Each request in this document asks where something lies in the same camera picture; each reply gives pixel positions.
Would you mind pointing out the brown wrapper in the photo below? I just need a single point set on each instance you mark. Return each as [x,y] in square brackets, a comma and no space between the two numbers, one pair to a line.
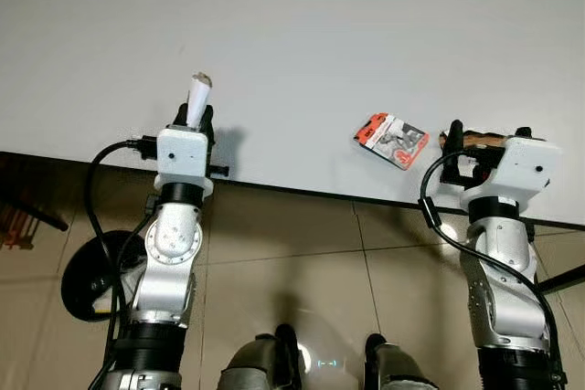
[480,140]

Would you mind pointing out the white paper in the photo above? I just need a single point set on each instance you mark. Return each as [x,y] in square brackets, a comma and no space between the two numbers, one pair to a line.
[197,98]

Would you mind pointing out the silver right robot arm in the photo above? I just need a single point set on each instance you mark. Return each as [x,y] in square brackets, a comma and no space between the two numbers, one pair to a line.
[498,262]

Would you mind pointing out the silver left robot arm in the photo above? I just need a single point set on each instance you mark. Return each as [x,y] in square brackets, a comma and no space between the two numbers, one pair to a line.
[169,262]

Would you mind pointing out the red printed snack packet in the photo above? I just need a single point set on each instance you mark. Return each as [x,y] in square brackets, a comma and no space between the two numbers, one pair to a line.
[388,139]

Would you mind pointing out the black slanted table leg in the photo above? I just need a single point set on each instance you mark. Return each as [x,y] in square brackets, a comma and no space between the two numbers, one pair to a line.
[37,214]
[562,279]

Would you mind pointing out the grey right robot leg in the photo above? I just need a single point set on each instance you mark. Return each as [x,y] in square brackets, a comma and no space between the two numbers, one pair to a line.
[393,374]

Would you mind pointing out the grey robot leg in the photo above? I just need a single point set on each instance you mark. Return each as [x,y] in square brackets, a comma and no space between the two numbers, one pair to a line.
[393,374]
[256,364]

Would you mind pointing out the grey left robot leg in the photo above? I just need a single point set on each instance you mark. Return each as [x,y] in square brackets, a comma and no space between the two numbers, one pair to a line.
[256,364]

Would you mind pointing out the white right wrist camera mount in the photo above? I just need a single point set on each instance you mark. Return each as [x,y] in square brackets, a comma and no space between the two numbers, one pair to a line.
[526,166]

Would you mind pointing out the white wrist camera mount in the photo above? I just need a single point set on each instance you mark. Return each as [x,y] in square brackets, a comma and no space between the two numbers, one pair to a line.
[183,157]
[526,166]

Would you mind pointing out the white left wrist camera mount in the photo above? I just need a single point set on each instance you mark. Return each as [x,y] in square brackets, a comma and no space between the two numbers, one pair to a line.
[183,157]

